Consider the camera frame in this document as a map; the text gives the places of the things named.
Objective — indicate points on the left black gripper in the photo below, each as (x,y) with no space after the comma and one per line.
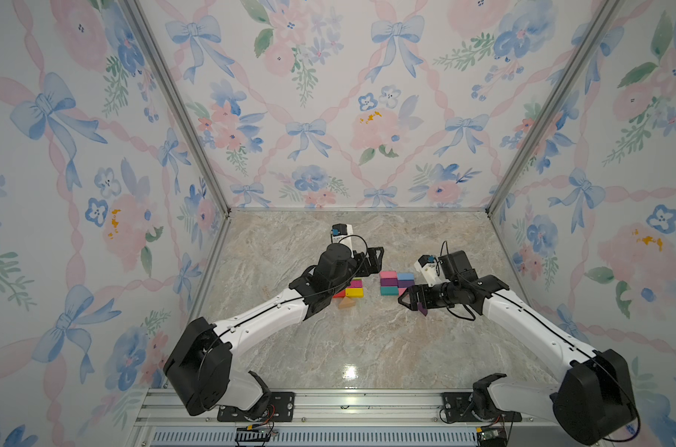
(375,264)

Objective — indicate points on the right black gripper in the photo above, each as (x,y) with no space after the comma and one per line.
(423,290)

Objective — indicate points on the yellow block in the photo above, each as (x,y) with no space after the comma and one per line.
(354,293)

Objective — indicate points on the purple triangle block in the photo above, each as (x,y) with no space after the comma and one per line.
(423,308)

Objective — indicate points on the teal rectangular block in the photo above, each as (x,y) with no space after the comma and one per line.
(390,291)

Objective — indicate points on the tan wooden block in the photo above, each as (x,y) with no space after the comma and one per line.
(347,303)

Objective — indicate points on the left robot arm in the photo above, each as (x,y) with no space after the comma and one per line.
(200,367)

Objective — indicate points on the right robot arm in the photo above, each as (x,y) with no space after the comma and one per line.
(593,397)

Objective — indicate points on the green circuit board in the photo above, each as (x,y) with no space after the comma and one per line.
(491,437)

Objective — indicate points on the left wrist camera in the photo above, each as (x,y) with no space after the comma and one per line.
(339,231)

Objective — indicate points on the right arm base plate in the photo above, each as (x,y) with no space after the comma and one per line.
(472,406)

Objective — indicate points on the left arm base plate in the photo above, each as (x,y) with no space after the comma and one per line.
(279,408)

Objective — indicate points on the right frame post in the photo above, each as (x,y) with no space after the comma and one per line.
(594,33)

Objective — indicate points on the frame post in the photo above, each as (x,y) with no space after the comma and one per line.
(138,23)
(594,33)

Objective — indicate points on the left frame post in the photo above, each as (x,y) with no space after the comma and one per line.
(138,23)

